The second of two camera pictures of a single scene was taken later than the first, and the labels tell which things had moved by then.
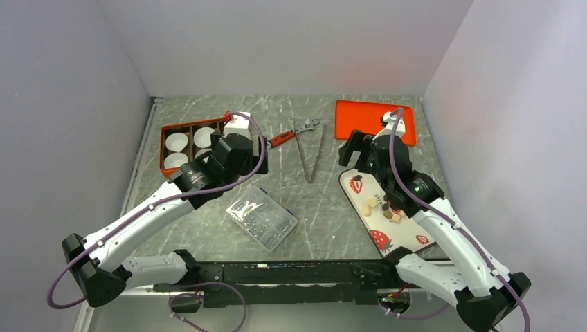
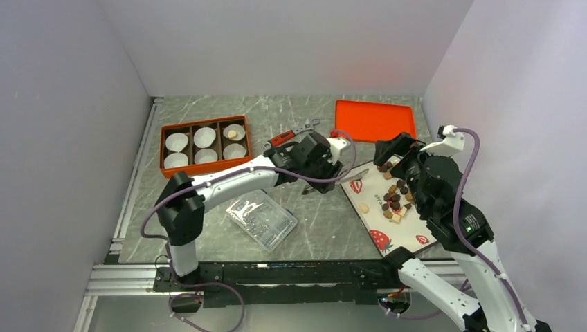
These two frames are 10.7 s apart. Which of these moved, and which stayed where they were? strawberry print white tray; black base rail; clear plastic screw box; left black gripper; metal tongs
Moved: metal tongs; left black gripper
Stayed: strawberry print white tray; black base rail; clear plastic screw box
